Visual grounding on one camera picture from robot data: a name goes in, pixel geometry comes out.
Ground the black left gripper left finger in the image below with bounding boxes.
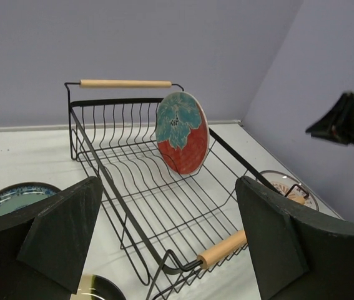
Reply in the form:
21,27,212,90
0,176,102,299

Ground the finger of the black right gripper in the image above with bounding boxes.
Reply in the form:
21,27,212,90
305,92,354,141
330,119,354,145

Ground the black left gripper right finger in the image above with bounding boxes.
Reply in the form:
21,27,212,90
235,176,354,299

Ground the blue floral green plate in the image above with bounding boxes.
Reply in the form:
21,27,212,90
0,182,61,216

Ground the cream plate with black patch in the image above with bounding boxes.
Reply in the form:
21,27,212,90
70,274,126,300

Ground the white plate with orange sunburst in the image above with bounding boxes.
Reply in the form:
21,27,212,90
260,170,319,211

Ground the red plate with teal flower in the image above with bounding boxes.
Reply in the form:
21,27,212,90
155,91,210,175

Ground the black wire dish rack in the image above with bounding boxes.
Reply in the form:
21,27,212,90
64,79,310,300

